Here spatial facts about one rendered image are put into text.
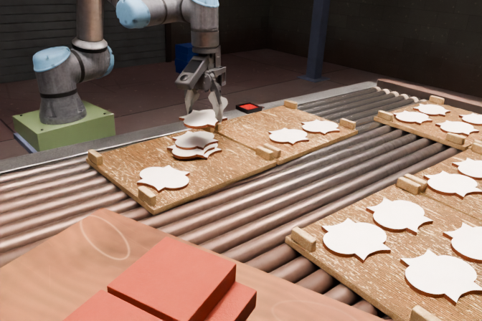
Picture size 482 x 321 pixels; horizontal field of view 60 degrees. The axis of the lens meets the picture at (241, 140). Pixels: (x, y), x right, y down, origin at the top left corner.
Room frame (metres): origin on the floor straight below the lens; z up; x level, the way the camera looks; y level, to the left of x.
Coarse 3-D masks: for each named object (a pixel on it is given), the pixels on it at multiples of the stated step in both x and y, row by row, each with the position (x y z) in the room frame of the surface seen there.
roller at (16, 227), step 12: (396, 108) 1.70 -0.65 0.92; (360, 120) 1.52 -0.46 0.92; (372, 120) 1.56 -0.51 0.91; (120, 192) 0.90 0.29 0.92; (72, 204) 0.83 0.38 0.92; (84, 204) 0.84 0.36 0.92; (96, 204) 0.85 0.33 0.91; (108, 204) 0.86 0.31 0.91; (36, 216) 0.78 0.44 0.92; (48, 216) 0.78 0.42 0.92; (60, 216) 0.79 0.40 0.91; (0, 228) 0.73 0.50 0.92; (12, 228) 0.74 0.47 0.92; (24, 228) 0.75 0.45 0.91
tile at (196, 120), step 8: (192, 112) 1.17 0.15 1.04; (200, 112) 1.17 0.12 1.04; (208, 112) 1.17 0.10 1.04; (184, 120) 1.10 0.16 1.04; (192, 120) 1.11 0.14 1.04; (200, 120) 1.11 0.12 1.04; (208, 120) 1.11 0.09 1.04; (216, 120) 1.11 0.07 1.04; (224, 120) 1.13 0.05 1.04; (192, 128) 1.07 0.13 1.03
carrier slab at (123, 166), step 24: (144, 144) 1.16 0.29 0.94; (168, 144) 1.17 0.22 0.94; (96, 168) 1.01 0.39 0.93; (120, 168) 0.99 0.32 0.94; (144, 168) 1.00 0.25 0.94; (192, 168) 1.01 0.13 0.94; (216, 168) 1.02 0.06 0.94; (240, 168) 1.03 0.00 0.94; (264, 168) 1.05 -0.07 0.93; (168, 192) 0.88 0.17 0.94; (192, 192) 0.89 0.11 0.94
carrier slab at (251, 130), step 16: (256, 112) 1.51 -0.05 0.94; (272, 112) 1.52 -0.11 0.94; (288, 112) 1.53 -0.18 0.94; (304, 112) 1.54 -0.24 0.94; (224, 128) 1.33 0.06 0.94; (240, 128) 1.33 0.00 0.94; (256, 128) 1.34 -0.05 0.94; (272, 128) 1.35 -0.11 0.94; (288, 128) 1.36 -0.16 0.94; (240, 144) 1.21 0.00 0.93; (256, 144) 1.20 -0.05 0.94; (272, 144) 1.21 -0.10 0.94; (288, 144) 1.22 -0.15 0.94; (304, 144) 1.22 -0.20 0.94; (320, 144) 1.23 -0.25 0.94; (288, 160) 1.12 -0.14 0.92
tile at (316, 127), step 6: (318, 120) 1.43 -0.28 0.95; (306, 126) 1.36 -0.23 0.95; (312, 126) 1.36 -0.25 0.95; (318, 126) 1.37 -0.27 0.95; (324, 126) 1.37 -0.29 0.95; (330, 126) 1.37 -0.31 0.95; (336, 126) 1.38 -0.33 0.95; (306, 132) 1.33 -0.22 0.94; (312, 132) 1.32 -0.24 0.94; (318, 132) 1.32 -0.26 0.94; (324, 132) 1.31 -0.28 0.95; (330, 132) 1.33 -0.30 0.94; (336, 132) 1.34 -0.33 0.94
